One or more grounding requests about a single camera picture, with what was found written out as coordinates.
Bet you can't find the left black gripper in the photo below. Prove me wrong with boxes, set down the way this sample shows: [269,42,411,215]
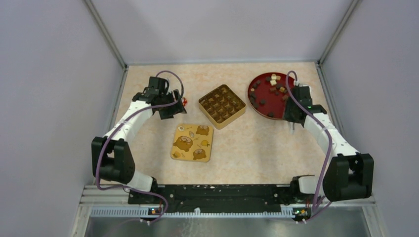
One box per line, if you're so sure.
[157,89,186,120]

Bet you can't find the yellow bear tin lid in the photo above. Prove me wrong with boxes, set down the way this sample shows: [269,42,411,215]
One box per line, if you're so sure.
[170,123,214,162]

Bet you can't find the gold chocolate tin box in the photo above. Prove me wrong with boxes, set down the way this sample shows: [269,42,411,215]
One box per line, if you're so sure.
[198,84,246,130]

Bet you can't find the silver metal tongs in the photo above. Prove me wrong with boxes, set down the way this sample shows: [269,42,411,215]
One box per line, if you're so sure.
[290,123,295,135]

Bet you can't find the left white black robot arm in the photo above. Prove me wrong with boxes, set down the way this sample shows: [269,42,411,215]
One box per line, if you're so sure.
[91,76,186,204]

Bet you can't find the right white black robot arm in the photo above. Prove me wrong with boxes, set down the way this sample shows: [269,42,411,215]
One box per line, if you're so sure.
[283,86,374,203]

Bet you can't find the red round plate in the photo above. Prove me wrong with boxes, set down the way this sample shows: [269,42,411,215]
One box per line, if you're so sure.
[247,72,289,120]

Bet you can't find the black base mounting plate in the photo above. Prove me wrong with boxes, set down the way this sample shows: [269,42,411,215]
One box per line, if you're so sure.
[127,183,313,213]

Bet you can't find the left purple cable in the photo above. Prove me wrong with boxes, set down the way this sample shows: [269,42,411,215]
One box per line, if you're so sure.
[94,70,185,192]

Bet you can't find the grey aluminium rail frame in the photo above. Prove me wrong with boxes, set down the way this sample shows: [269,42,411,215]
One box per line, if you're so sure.
[72,185,389,237]

